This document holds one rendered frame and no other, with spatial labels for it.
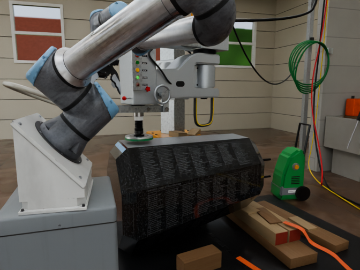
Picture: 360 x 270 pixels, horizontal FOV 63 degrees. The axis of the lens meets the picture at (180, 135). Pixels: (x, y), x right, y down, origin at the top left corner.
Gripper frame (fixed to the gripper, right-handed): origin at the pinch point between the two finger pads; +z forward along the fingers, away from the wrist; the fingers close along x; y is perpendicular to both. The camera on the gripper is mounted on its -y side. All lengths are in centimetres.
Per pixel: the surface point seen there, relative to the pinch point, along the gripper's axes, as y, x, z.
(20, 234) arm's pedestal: -5, 35, 52
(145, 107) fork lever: 69, -64, -10
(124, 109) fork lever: 70, -47, -8
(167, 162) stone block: 55, -72, 32
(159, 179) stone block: 51, -61, 43
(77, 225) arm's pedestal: -12, 18, 52
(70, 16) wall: 595, -193, -345
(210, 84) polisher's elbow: 58, -124, -31
